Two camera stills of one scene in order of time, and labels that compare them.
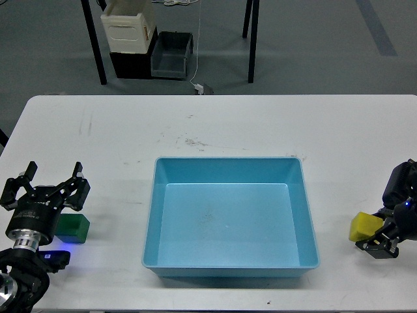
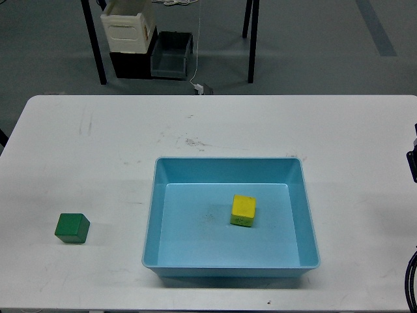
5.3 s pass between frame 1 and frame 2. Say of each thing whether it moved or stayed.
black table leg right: stayed
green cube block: stayed
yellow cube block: moved
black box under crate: stayed
